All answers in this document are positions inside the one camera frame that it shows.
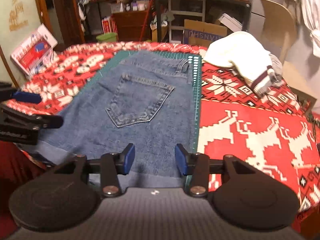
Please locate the blue denim jeans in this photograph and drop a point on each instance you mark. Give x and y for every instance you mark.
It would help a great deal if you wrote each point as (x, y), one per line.
(132, 109)

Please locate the wooden chair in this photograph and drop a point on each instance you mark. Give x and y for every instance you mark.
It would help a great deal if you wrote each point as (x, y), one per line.
(279, 27)

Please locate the white knotted curtain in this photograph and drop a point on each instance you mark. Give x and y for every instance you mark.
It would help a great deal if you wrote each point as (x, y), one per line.
(310, 12)

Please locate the red white printed box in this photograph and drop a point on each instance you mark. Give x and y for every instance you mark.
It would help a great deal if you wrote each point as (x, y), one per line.
(31, 52)

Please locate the green cutting mat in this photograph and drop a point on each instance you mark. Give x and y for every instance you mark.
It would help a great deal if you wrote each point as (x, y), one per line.
(196, 92)

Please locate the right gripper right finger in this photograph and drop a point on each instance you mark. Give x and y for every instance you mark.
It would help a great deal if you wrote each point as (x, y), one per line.
(196, 168)

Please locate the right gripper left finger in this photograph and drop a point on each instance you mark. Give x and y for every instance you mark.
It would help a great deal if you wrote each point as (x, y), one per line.
(112, 165)

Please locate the white folded garment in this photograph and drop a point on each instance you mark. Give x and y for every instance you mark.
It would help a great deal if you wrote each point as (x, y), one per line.
(245, 55)

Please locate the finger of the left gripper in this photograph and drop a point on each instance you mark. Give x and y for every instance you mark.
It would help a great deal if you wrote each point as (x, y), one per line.
(27, 97)
(48, 121)

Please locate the brown cardboard box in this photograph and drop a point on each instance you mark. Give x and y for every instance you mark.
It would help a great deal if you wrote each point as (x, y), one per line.
(197, 33)

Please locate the red patterned blanket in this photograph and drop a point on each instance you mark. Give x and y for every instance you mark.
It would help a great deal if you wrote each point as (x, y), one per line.
(271, 133)

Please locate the green plastic bin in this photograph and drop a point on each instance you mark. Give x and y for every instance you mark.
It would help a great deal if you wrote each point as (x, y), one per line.
(107, 37)

